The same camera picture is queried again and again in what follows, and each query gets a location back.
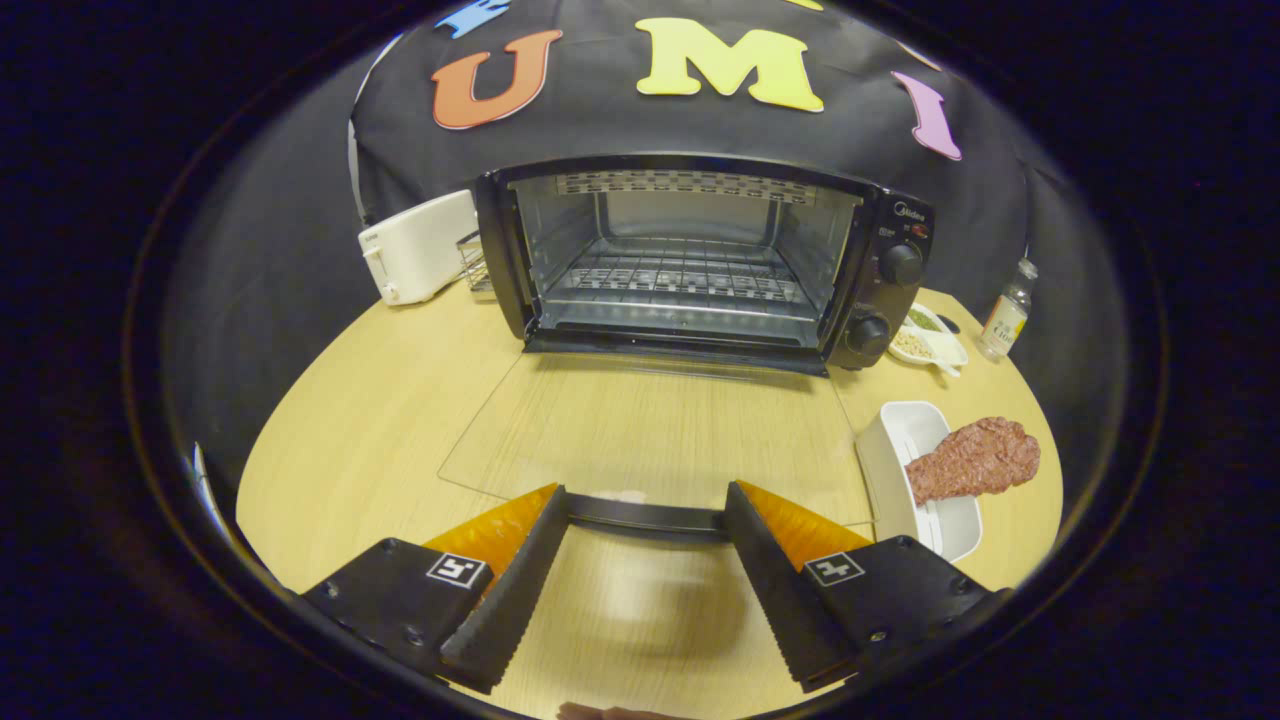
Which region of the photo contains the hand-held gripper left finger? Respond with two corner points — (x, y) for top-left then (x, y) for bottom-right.
(300, 484), (569, 696)

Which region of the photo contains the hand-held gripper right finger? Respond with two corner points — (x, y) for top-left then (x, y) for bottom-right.
(724, 481), (1011, 693)

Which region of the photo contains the red-brown meat slice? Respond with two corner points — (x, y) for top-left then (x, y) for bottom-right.
(905, 416), (1042, 506)

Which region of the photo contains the black toaster oven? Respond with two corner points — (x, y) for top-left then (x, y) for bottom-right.
(438, 152), (936, 546)

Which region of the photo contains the white pop-up toaster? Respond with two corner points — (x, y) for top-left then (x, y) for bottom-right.
(358, 189), (481, 307)

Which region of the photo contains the white rectangular tray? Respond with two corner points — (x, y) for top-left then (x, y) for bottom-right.
(855, 401), (984, 564)

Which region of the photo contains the white divided seed dish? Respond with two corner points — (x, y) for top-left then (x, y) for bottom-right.
(887, 302), (969, 379)

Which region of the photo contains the small clear glass bottle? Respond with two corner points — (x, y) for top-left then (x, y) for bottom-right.
(978, 258), (1039, 361)

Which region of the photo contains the small metal wire rack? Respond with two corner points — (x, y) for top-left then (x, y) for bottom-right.
(457, 231), (494, 294)

